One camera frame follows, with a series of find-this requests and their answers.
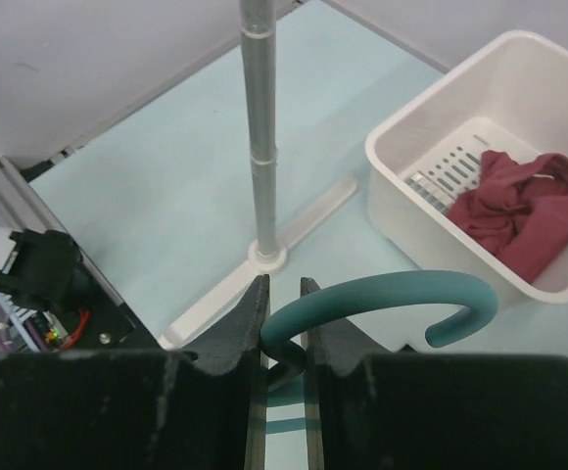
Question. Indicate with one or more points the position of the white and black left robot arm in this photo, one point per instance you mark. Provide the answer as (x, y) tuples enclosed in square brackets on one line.
[(44, 271)]

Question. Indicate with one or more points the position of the silver and white clothes rack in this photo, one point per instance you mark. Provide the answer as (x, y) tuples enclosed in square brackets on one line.
[(268, 253)]

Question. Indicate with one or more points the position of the white plastic basket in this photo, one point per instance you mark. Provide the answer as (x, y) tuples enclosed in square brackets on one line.
[(510, 97)]

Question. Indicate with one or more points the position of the red tank top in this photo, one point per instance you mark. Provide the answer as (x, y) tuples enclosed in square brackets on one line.
[(518, 212)]

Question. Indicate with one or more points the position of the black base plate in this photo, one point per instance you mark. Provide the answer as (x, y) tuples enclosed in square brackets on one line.
[(92, 319)]

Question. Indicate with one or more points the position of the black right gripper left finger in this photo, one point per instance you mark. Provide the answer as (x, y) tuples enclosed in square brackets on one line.
[(199, 407)]

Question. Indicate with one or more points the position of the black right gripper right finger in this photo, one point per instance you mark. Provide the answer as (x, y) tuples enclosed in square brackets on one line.
[(369, 408)]

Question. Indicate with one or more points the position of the teal plastic hanger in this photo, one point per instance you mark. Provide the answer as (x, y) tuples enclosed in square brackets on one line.
[(477, 300)]

